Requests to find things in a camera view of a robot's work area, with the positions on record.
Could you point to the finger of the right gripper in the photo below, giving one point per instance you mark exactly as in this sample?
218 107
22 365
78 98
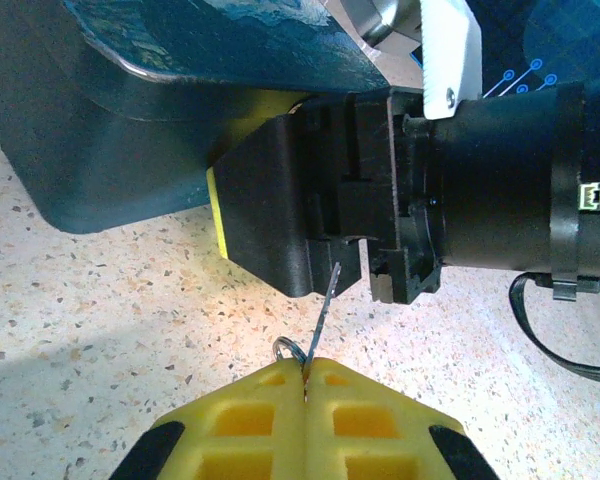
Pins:
257 117
265 210

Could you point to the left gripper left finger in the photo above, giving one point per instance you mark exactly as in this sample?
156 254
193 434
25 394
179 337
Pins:
240 430

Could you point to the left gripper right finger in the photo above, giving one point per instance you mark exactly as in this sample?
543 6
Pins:
380 430

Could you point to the starry night tin box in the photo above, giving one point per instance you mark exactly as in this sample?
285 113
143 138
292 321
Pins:
105 150

